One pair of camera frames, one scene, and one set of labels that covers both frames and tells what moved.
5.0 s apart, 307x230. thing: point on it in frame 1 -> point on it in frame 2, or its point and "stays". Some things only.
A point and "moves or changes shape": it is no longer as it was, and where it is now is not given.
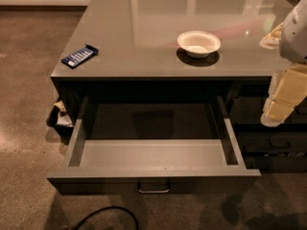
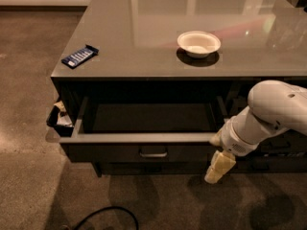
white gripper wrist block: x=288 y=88 -> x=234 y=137
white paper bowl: x=198 y=44 stays
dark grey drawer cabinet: x=173 y=79 stays
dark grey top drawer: x=159 y=145 moves or changes shape
